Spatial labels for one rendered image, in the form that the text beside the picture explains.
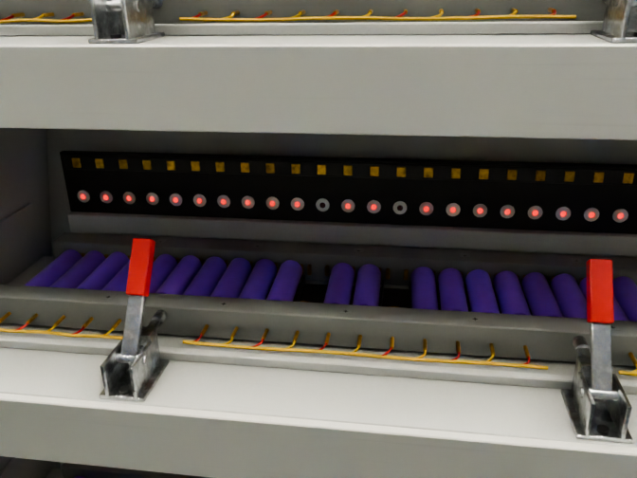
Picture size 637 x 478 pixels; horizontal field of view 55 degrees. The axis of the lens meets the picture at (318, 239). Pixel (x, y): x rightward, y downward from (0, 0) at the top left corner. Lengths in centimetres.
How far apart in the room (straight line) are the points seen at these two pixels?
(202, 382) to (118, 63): 19
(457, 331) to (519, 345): 4
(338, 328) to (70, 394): 17
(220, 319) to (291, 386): 7
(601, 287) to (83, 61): 30
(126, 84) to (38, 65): 5
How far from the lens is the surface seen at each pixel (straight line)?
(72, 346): 44
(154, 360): 40
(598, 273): 37
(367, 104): 32
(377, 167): 48
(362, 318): 40
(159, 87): 35
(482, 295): 44
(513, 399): 38
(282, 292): 44
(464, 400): 38
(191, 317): 42
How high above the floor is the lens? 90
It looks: 8 degrees down
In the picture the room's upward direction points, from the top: 1 degrees clockwise
